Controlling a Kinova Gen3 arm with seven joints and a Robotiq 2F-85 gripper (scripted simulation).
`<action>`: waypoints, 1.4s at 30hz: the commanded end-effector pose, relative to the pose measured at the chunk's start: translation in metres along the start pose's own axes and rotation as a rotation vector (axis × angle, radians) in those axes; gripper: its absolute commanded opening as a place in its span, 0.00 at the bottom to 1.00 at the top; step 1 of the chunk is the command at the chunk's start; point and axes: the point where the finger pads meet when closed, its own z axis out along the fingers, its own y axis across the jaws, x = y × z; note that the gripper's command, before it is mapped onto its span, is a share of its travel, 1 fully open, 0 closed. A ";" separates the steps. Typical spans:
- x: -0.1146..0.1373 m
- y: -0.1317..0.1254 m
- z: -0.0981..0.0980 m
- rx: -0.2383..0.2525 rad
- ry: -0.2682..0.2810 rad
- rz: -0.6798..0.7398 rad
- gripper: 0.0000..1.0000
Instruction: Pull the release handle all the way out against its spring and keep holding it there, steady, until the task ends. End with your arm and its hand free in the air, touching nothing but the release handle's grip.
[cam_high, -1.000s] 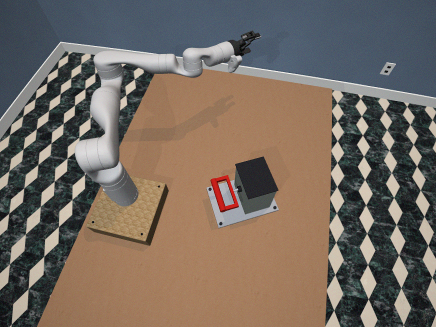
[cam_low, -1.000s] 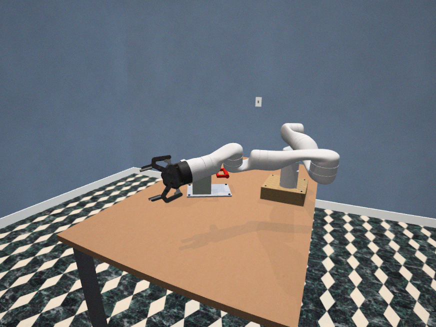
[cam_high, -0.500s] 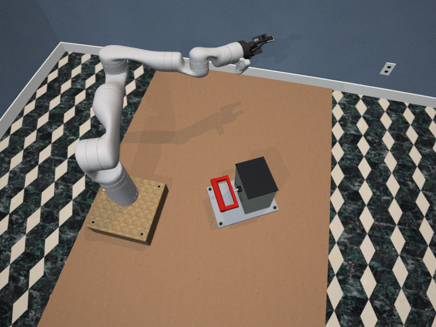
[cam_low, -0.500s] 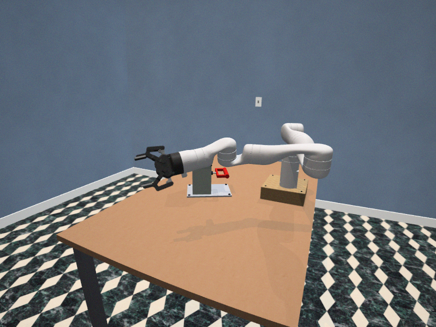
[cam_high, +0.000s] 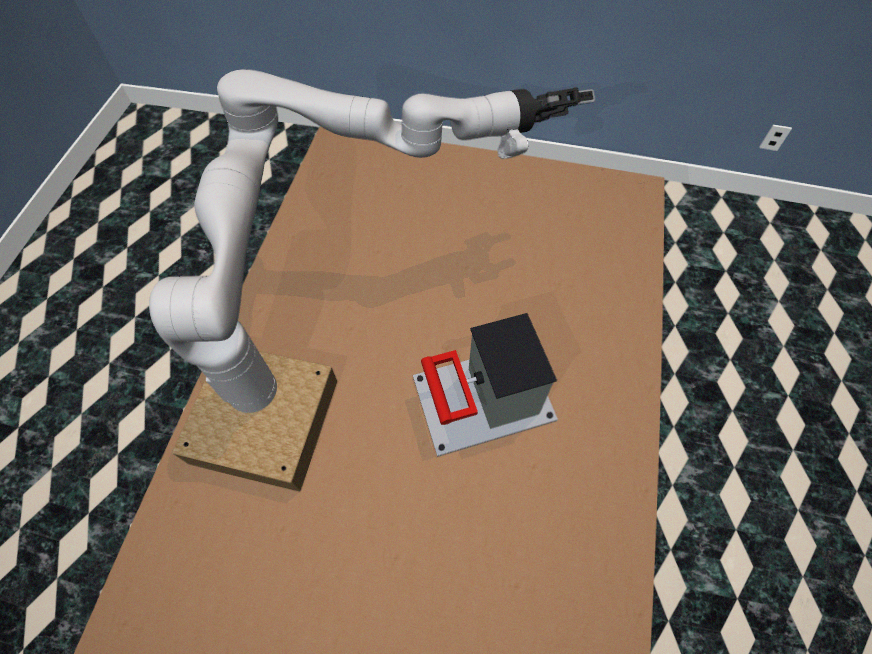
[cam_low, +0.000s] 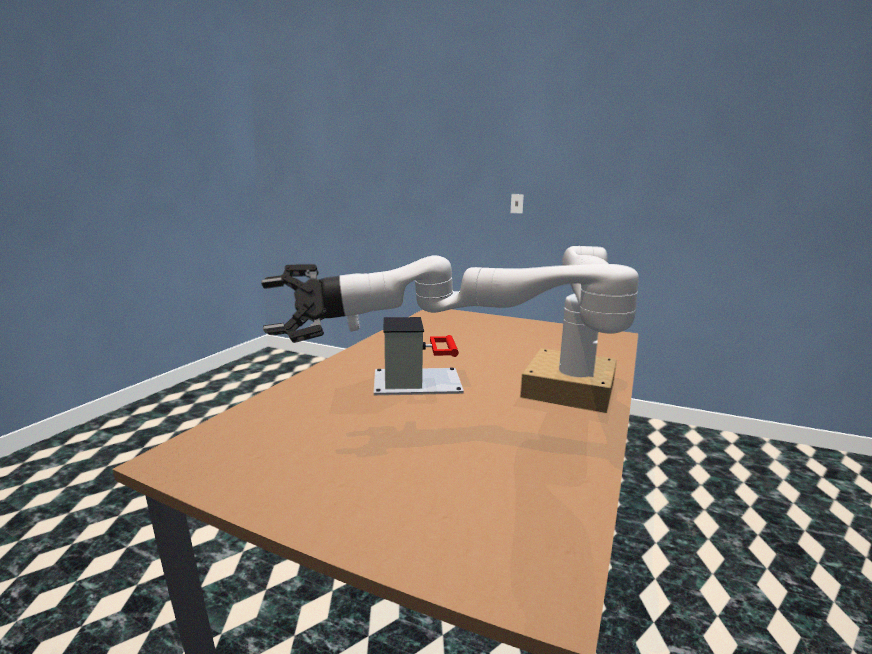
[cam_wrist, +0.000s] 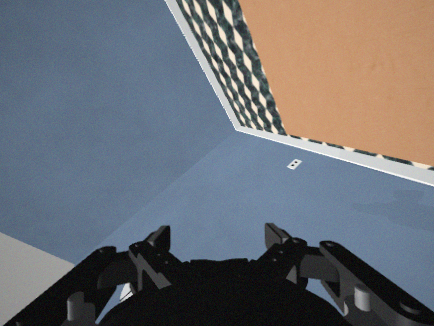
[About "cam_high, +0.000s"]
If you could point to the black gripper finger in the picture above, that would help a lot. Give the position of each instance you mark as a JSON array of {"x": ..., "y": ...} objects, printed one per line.
[
  {"x": 538, "y": 118},
  {"x": 559, "y": 98}
]

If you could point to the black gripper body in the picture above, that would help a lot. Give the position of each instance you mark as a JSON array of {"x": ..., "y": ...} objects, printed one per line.
[{"x": 529, "y": 108}]

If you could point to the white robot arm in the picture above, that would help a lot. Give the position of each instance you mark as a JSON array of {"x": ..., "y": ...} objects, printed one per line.
[{"x": 188, "y": 311}]

